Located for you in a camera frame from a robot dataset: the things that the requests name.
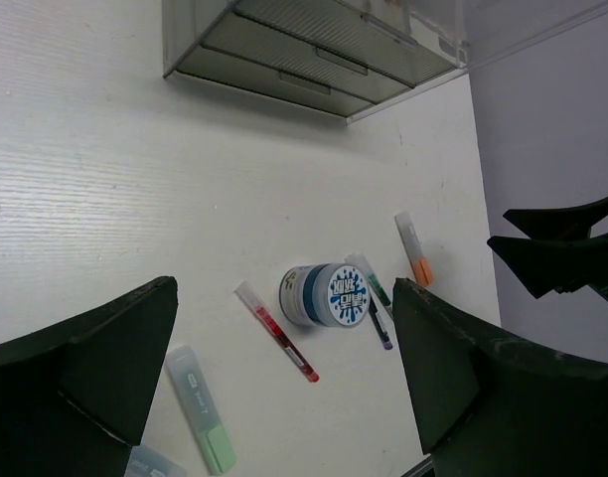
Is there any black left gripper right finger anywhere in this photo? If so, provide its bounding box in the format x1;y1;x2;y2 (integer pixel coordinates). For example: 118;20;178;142
392;278;608;476

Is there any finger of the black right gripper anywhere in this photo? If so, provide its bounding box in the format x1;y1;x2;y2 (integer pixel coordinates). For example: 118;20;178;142
503;196;608;241
488;234;608;302

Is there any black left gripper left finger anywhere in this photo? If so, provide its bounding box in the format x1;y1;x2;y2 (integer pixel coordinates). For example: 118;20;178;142
0;276;178;476

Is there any blue highlighter marker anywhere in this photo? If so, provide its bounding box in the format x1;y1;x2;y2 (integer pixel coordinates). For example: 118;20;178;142
124;445;188;477

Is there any green highlighter marker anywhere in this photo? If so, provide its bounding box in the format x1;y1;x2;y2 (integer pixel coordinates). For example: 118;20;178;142
165;346;236;476

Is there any orange highlighter marker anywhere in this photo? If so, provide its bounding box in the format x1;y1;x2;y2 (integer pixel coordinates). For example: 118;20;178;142
394;211;434;287

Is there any purple gel pen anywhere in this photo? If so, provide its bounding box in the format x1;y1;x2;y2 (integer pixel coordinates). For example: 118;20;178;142
369;300;393;350

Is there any blue white slime jar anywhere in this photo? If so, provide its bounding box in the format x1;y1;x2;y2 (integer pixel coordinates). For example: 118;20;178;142
278;263;371;329

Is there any green gel pen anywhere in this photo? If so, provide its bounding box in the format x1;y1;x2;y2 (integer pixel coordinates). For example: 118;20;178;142
345;253;393;318

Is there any red gel pen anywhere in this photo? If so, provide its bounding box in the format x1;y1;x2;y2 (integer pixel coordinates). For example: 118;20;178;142
234;281;319;383

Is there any clear acrylic drawer organizer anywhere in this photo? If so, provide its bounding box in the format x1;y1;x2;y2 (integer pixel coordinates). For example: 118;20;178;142
162;0;608;122

